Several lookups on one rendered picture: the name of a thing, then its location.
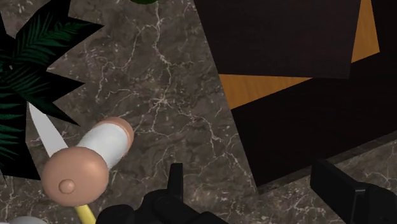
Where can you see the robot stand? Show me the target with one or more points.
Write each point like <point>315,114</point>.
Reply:
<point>279,37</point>

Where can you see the grey round object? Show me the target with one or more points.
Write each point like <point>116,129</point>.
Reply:
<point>28,221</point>

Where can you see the tan and white shaker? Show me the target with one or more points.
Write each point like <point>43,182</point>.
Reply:
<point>77,176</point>

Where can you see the dark green leafy plant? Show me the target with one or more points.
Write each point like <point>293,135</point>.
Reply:
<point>28,80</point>

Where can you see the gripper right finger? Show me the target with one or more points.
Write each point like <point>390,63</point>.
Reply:
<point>341,192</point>

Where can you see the dark brown large box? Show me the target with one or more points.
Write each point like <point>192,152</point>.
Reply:
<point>310,130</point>

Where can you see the dark green round object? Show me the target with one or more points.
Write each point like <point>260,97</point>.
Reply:
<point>144,1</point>

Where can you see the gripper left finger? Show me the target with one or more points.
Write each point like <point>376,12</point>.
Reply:
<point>175,183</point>

